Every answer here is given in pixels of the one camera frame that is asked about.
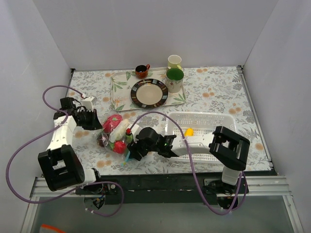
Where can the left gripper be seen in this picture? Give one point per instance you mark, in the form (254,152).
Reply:
(90,119)

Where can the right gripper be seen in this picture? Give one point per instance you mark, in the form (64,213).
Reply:
(135,149)

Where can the lime green fake fruit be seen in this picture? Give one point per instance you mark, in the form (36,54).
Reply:
(128,138)

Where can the clear zip top bag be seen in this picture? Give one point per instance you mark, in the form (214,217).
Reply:
(119,147)

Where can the yellow fake corn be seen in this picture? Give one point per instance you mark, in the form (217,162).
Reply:
(189,132)

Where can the white perforated plastic basket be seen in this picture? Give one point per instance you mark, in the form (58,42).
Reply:
(202,123)

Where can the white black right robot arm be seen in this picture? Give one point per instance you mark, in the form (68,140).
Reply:
(230,148)

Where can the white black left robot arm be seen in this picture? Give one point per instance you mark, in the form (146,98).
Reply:
(59,163)

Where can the red fake fruit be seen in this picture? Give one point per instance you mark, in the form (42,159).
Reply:
(111,123)

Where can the white fake food roll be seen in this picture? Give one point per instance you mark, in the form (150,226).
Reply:
(119,132)

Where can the floral table mat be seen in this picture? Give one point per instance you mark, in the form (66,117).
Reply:
(208,89)

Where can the dark rimmed ceramic plate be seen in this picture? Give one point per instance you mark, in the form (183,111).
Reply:
(149,93)

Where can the small orange brown cup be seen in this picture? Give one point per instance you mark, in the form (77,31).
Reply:
(141,71)

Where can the floral mug green inside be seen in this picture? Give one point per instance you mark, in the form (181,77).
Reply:
(174,80)

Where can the pale yellow green mug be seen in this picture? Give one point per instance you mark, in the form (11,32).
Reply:
(174,61)

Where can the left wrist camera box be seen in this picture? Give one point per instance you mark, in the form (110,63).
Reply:
(88,103)

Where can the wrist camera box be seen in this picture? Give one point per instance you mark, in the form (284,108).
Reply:
(88,103)
(135,129)

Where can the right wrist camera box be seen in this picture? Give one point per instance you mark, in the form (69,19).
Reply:
(135,129)

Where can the aluminium frame rail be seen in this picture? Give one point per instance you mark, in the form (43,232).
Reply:
(163,203)

